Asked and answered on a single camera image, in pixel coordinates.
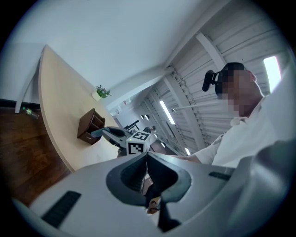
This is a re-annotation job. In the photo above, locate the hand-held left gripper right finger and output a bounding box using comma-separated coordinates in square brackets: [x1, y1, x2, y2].
[148, 153, 239, 237]

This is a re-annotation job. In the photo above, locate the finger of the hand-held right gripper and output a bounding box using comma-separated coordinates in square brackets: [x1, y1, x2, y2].
[101, 131, 127, 146]
[104, 126, 127, 136]

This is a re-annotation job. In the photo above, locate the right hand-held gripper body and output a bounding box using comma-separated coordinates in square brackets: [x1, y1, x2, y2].
[111, 131, 151, 156]

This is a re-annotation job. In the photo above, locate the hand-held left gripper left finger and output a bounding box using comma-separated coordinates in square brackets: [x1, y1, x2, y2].
[30, 153, 160, 237]

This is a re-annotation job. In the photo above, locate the brown wooden desk organizer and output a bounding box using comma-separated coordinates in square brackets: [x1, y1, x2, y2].
[77, 108, 106, 146]

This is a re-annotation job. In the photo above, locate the potted green plant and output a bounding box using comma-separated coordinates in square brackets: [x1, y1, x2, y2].
[91, 85, 112, 102]

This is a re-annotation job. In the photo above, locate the light wooden table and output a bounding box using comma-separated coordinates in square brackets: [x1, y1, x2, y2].
[15, 44, 123, 173]

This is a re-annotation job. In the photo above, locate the person in white shirt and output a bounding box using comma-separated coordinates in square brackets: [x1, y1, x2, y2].
[172, 62, 296, 168]

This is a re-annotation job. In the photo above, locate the white ceiling pipe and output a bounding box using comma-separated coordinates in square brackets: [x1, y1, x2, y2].
[171, 102, 224, 113]

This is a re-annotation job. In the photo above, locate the clear bottle green label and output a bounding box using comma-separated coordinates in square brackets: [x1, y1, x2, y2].
[22, 106, 40, 120]

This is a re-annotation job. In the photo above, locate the person's head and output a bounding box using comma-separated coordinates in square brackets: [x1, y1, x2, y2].
[216, 62, 265, 118]

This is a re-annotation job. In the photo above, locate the bright ceiling panel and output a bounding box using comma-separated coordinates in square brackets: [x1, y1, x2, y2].
[263, 56, 282, 93]

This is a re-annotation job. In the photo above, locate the black head camera mount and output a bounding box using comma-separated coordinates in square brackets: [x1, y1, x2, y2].
[202, 70, 220, 93]

